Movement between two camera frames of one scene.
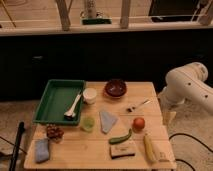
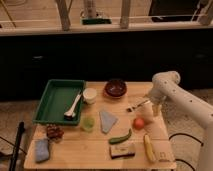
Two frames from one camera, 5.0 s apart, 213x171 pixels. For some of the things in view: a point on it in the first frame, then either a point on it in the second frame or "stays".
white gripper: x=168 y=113 → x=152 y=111
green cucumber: x=117 y=140 stays
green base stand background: x=96 y=21 stays
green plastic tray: x=61 y=103 stays
